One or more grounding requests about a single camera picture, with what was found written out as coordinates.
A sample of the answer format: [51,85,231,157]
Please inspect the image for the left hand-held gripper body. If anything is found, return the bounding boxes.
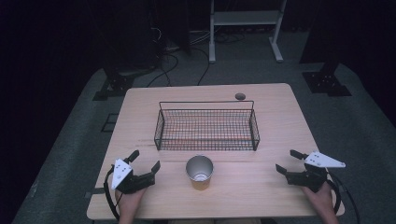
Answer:
[110,158,156,195]

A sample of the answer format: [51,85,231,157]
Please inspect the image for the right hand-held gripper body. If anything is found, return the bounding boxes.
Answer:
[285,150,347,193]

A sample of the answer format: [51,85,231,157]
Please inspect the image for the person's right hand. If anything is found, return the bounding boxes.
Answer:
[301,181,336,216]

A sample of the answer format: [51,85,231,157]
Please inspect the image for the person's left hand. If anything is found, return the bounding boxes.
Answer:
[114,188,148,216]

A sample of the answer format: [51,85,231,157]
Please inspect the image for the metal cup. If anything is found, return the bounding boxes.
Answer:
[185,154,215,191]

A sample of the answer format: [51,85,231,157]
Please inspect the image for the black stand with angled legs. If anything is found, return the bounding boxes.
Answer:
[92,55,157,102]

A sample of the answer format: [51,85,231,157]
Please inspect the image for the black stand with square base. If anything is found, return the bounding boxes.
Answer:
[301,60,353,98]

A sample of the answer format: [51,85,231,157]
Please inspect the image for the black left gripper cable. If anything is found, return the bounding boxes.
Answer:
[103,165,121,221]

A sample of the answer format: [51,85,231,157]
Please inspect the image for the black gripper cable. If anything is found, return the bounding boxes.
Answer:
[103,165,121,221]
[325,172,361,224]

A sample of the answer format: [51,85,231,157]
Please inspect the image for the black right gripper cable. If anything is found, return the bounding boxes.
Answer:
[325,172,361,224]

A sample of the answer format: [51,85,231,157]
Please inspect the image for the black wire basket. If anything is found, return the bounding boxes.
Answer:
[153,99,262,152]

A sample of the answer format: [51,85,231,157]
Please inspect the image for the black looped floor cable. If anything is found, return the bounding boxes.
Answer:
[146,46,180,89]

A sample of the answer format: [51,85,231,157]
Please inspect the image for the black straight floor cable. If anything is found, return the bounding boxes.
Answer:
[190,46,211,87]

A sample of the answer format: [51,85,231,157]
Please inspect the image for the white floor cables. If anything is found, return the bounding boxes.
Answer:
[188,29,213,46]

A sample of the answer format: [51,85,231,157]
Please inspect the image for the white metal desk frame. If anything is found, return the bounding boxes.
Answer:
[208,0,288,64]

